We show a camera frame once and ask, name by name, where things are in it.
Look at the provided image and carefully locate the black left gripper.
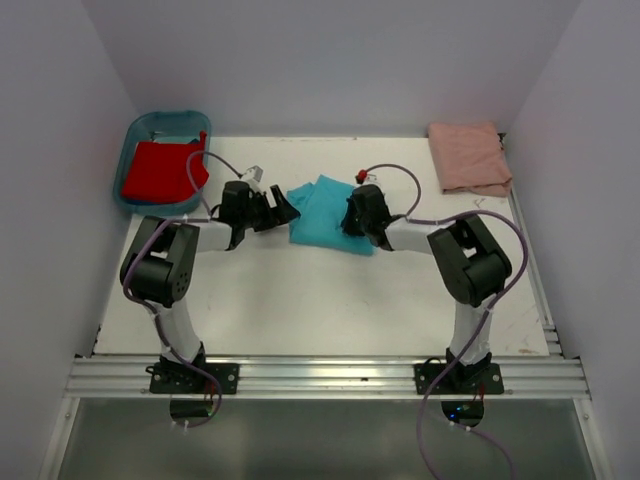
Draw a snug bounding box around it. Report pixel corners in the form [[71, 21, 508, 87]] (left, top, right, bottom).
[[240, 185, 299, 231]]

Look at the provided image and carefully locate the teal t-shirt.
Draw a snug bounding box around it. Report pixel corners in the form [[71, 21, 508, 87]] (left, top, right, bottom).
[[286, 175, 374, 256]]

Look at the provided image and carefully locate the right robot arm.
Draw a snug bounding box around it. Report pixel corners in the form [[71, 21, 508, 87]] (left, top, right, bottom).
[[341, 184, 512, 393]]

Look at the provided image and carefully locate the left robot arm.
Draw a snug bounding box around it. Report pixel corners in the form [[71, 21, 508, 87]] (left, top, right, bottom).
[[120, 180, 300, 393]]

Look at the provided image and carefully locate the folded pink t-shirt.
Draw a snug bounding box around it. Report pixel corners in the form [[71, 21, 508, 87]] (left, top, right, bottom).
[[427, 122, 513, 198]]

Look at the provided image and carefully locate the teal plastic bin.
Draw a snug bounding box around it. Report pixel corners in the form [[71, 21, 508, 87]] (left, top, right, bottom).
[[112, 110, 211, 216]]

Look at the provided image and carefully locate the red t-shirt in bin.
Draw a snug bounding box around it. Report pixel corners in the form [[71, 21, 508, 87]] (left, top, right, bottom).
[[120, 131, 209, 204]]

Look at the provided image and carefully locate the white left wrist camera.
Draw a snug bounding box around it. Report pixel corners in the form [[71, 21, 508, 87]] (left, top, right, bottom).
[[240, 165, 263, 192]]

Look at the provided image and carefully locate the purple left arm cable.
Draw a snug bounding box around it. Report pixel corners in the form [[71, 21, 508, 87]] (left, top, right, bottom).
[[121, 149, 246, 426]]

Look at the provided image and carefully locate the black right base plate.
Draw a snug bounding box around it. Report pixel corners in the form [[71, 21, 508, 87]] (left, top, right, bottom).
[[413, 357, 505, 395]]

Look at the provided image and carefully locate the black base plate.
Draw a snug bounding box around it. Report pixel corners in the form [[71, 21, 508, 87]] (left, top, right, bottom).
[[413, 357, 505, 395], [145, 363, 240, 395]]

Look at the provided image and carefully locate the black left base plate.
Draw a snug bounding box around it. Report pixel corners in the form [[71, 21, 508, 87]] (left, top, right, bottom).
[[145, 363, 240, 395]]

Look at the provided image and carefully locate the aluminium mounting rail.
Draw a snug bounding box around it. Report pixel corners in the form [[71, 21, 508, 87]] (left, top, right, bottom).
[[63, 326, 591, 400]]

